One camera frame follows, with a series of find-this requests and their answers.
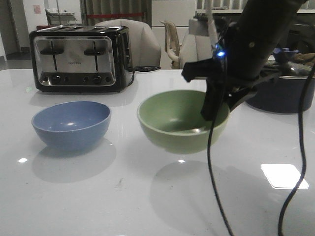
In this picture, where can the beige upholstered chair left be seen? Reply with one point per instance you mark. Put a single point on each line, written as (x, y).
(144, 47)

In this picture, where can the white cabinet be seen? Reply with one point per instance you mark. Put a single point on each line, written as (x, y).
(177, 11)

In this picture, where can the beige upholstered chair right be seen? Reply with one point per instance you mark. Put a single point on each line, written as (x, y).
(195, 48)

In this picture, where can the glass pot lid blue knob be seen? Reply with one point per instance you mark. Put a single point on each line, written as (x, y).
(291, 63)

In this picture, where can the green bowl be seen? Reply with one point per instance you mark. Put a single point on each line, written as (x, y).
(172, 120)

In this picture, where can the blue bowl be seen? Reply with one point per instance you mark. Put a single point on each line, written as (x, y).
(71, 126)

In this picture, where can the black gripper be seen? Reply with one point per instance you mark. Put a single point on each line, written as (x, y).
(238, 56)

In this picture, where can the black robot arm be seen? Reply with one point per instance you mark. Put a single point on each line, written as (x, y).
(266, 10)

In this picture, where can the dark blue cooking pot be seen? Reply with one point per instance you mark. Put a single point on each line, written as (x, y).
(279, 96)

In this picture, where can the black and chrome toaster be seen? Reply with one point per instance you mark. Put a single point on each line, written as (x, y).
(81, 59)

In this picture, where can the cream plastic chair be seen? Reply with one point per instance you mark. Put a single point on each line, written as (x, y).
(172, 46)

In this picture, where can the beige upholstered chair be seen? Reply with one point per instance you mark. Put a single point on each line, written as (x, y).
(144, 47)
(195, 48)

